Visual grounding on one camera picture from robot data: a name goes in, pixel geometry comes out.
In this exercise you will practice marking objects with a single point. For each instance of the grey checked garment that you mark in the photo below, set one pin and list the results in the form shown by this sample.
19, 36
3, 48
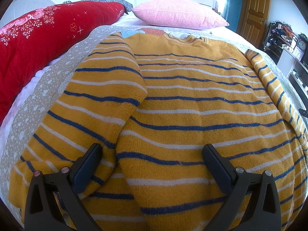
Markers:
127, 6

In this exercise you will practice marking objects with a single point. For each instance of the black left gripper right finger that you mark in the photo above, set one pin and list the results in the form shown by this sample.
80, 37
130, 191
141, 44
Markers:
263, 209

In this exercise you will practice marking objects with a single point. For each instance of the heart patterned quilted bedspread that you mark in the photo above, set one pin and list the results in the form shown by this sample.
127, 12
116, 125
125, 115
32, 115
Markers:
56, 78

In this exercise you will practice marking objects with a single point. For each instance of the yellow striped knit sweater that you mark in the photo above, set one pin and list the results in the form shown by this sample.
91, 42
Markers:
153, 102

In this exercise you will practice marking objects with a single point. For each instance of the brown wooden door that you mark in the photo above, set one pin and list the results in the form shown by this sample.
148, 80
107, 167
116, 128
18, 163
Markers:
253, 20

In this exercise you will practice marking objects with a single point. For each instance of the desk clock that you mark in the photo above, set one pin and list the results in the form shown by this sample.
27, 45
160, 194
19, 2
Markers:
302, 42

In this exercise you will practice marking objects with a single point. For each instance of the white shelf unit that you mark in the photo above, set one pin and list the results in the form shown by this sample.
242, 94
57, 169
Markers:
296, 72

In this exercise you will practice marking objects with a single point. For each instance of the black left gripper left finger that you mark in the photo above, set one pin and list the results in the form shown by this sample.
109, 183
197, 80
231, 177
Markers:
42, 212

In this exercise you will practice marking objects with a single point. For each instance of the red floral quilt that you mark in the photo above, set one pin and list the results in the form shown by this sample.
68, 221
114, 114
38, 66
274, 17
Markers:
31, 41

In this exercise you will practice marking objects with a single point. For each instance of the cluttered shoe rack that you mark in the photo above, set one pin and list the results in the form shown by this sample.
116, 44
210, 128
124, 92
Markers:
279, 37

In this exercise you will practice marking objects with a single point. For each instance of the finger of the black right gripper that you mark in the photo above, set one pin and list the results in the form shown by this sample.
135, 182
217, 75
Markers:
303, 112

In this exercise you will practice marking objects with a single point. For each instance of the pink pillow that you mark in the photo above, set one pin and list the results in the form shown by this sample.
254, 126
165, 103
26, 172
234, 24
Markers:
179, 14

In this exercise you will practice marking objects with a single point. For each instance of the white bed headboard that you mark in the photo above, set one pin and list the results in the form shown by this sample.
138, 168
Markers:
19, 7

